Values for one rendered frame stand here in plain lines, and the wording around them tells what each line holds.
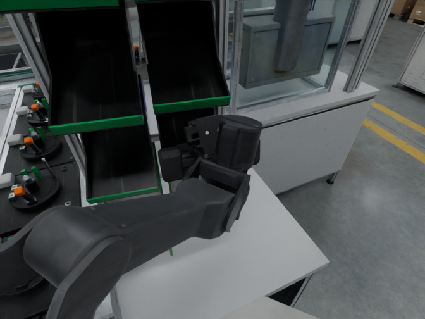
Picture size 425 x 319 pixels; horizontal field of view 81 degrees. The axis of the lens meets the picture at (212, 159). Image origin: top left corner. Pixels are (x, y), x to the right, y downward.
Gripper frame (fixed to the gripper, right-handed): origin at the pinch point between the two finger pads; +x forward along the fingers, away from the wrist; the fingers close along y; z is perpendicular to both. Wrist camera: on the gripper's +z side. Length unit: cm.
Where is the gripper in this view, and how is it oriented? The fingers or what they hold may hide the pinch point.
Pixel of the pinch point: (204, 146)
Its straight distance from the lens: 50.3
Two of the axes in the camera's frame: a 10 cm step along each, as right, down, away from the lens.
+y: -9.6, 1.8, -1.9
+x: -2.5, -4.4, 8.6
